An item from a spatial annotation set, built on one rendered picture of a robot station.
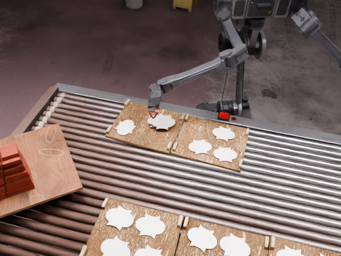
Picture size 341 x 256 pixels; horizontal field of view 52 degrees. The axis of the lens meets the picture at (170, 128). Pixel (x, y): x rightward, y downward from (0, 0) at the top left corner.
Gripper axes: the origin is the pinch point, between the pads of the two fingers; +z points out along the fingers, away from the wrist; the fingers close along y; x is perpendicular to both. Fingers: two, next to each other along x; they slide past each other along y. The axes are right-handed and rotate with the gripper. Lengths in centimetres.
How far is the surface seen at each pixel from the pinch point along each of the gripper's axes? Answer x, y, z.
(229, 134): -46.9, -3.9, 11.0
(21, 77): 166, 161, 109
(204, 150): -31.4, -17.7, 11.2
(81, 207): 31, -60, 14
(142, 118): 7.6, 6.8, 12.7
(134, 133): 11.1, -7.1, 12.7
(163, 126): -6.0, -3.3, 8.2
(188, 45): -25, 250, 107
